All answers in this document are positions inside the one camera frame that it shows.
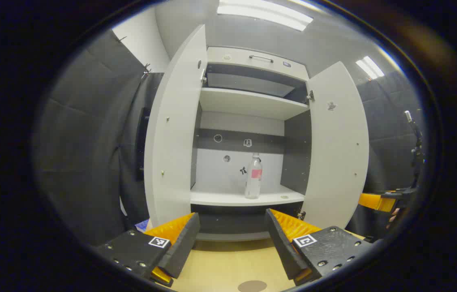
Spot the white cabinet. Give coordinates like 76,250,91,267
190,46,312,243

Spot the brown round coaster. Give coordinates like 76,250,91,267
237,280,268,292

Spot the clear plastic bottle pink label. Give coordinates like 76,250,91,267
245,152,263,200

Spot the long ceiling light panel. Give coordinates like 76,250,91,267
217,0,314,32

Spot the black backdrop cloth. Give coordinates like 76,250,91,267
346,71,429,240
34,28,150,248
119,72,165,228

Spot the small ceiling light panel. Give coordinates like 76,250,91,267
355,56,385,80

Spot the white cabinet shelf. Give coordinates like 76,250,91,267
190,185,306,207
199,87,310,121

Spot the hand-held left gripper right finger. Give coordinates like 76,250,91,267
265,208,375,287

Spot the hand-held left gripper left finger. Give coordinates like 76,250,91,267
94,212,201,288

